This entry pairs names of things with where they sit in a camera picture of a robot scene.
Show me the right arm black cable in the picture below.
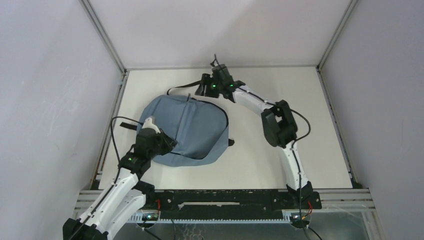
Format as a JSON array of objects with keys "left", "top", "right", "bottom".
[{"left": 210, "top": 53, "right": 324, "bottom": 240}]

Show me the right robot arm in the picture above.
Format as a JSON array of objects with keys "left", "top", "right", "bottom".
[{"left": 195, "top": 60, "right": 313, "bottom": 208}]

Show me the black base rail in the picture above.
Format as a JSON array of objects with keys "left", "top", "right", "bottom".
[{"left": 141, "top": 189, "right": 322, "bottom": 221}]

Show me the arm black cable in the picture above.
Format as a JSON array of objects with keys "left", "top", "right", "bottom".
[
  {"left": 210, "top": 53, "right": 324, "bottom": 240},
  {"left": 66, "top": 115, "right": 145, "bottom": 240}
]

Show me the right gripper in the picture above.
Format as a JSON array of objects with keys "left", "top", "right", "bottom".
[{"left": 196, "top": 72, "right": 225, "bottom": 98}]

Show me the blue student backpack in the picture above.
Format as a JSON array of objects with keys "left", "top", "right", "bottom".
[{"left": 121, "top": 93, "right": 235, "bottom": 167}]

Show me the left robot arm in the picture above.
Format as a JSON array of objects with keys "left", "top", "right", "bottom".
[{"left": 62, "top": 116, "right": 177, "bottom": 240}]

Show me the aluminium frame profile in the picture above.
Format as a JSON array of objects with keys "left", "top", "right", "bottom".
[{"left": 78, "top": 0, "right": 128, "bottom": 79}]

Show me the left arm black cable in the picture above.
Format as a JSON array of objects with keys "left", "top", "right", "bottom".
[{"left": 66, "top": 115, "right": 145, "bottom": 240}]

